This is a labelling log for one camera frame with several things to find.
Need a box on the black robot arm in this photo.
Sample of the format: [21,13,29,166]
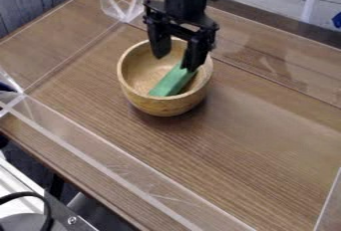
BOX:
[144,0,219,72]

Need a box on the black cable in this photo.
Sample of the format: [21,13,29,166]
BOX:
[0,191,56,231]

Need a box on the clear acrylic corner bracket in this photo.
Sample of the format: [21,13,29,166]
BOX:
[100,0,144,23]

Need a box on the green rectangular block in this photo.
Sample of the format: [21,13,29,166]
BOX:
[148,63,195,97]

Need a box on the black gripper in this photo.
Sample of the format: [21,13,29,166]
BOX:
[144,0,218,72]

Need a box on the grey metal bracket with screw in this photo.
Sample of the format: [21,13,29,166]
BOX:
[44,192,99,231]

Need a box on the clear acrylic front barrier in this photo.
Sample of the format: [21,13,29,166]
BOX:
[0,68,254,231]

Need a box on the brown wooden bowl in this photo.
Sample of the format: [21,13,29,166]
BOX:
[116,39,213,116]

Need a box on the white container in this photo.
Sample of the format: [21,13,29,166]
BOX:
[301,0,341,32]

